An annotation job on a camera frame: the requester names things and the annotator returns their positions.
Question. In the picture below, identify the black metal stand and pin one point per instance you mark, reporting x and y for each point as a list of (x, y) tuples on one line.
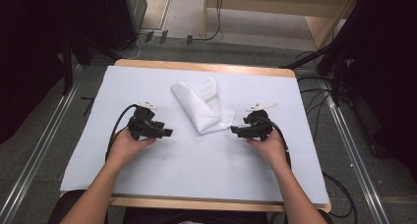
[(327, 58)]

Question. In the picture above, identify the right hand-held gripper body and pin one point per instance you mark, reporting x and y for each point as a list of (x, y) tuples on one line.
[(260, 127)]

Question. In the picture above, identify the person's right hand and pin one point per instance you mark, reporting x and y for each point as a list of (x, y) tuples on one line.
[(272, 150)]

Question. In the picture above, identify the person's dark clothing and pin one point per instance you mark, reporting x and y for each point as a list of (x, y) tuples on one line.
[(196, 216)]

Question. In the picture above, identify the white textured towel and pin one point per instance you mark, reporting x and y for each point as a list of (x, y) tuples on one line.
[(200, 112)]

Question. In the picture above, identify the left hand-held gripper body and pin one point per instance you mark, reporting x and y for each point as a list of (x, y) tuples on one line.
[(141, 125)]

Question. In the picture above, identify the pale table cover sheet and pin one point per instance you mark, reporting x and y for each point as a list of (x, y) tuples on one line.
[(203, 165)]

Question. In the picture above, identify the black cabinet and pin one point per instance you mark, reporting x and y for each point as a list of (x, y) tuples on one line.
[(121, 14)]

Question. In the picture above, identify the light wooden desk frame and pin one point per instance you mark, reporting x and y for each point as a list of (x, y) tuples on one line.
[(314, 24)]

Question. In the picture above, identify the black curtain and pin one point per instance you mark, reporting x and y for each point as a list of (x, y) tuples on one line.
[(29, 53), (387, 70)]

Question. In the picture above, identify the black stand leg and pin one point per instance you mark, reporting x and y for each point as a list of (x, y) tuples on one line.
[(68, 70)]

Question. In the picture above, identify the person's left hand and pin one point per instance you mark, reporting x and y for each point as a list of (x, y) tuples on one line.
[(126, 148)]

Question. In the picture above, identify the metal floor rail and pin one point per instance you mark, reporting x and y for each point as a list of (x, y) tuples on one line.
[(355, 158), (39, 152)]

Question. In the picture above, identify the wooden table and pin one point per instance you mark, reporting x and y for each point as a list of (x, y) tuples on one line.
[(203, 67)]

